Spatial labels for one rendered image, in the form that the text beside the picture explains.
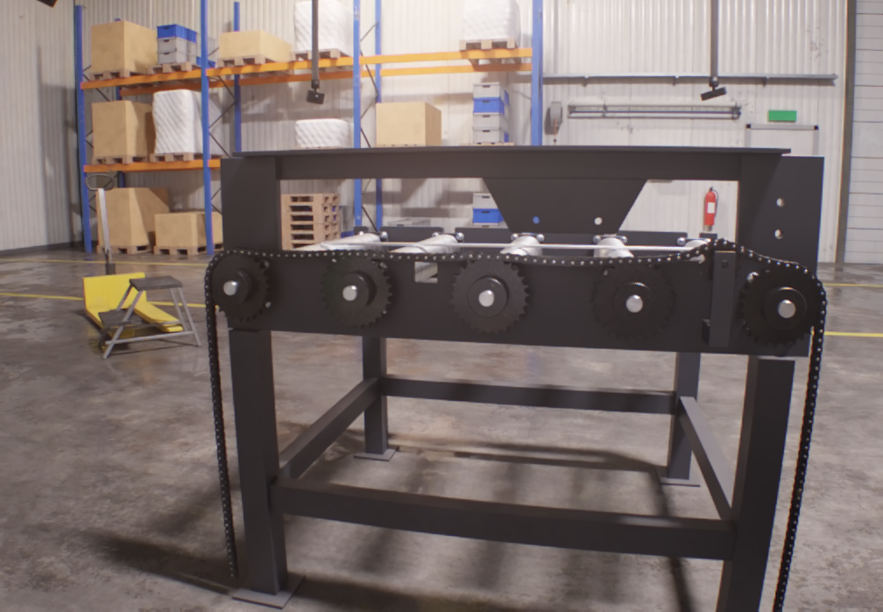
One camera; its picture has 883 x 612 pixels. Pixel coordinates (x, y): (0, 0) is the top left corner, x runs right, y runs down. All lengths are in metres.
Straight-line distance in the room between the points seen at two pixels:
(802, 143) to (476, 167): 9.74
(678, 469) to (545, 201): 1.43
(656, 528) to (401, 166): 0.99
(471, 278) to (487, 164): 0.25
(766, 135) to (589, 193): 9.47
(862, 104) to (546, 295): 10.18
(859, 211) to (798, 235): 9.84
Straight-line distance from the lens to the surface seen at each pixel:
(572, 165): 1.32
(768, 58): 10.96
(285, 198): 9.57
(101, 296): 5.93
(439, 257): 1.28
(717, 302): 1.27
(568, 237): 2.24
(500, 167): 1.33
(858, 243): 11.24
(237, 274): 1.45
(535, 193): 1.31
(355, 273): 1.33
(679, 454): 2.45
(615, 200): 1.31
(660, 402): 2.38
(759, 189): 1.35
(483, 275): 1.27
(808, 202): 1.38
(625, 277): 1.26
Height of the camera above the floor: 1.08
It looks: 9 degrees down
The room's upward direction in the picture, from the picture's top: straight up
